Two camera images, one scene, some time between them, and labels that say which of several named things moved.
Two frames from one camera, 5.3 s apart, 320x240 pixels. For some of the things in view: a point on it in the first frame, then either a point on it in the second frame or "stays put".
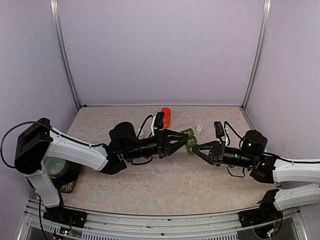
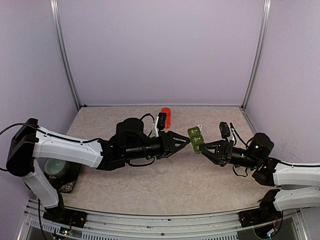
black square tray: [65, 181] stays put
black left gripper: [162, 143] stays put
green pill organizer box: [191, 140] to [196, 138]
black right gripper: [214, 146] stays put
